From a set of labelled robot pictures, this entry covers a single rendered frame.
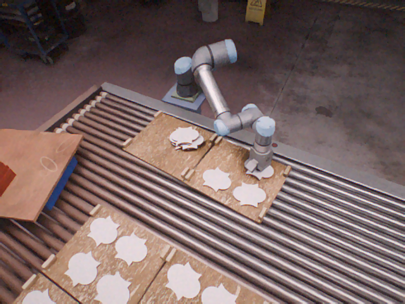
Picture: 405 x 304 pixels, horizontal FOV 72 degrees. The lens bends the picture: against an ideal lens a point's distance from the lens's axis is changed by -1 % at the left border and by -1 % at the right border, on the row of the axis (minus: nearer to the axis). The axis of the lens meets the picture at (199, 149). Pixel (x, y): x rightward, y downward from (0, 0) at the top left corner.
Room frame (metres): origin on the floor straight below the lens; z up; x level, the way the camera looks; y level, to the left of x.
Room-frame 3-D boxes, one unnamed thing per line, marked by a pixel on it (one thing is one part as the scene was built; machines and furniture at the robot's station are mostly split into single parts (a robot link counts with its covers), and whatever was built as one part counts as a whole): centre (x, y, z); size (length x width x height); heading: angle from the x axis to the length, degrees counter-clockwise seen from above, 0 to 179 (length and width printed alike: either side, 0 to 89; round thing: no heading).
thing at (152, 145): (1.07, 0.15, 0.93); 0.41 x 0.35 x 0.02; 53
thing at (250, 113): (0.93, -0.24, 1.20); 0.11 x 0.11 x 0.08; 15
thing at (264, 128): (0.84, -0.28, 1.21); 0.09 x 0.08 x 0.11; 15
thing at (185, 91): (1.59, 0.05, 0.94); 0.15 x 0.15 x 0.10
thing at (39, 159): (0.90, 0.90, 1.03); 0.50 x 0.50 x 0.02; 77
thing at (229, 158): (0.82, -0.18, 0.93); 0.41 x 0.35 x 0.02; 52
